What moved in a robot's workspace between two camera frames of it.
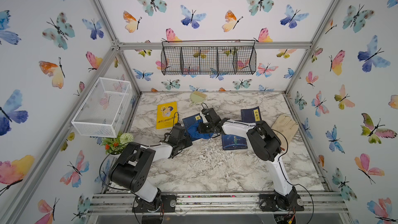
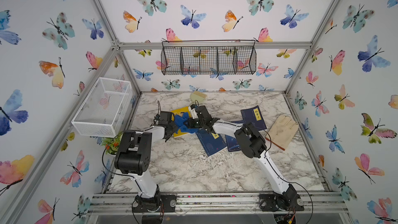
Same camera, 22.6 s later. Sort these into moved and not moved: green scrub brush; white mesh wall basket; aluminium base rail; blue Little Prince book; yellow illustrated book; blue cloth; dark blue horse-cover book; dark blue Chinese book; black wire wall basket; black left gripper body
Moved: blue cloth; black left gripper body; dark blue Chinese book; yellow illustrated book
Not moved: black wire wall basket; dark blue horse-cover book; green scrub brush; aluminium base rail; white mesh wall basket; blue Little Prince book
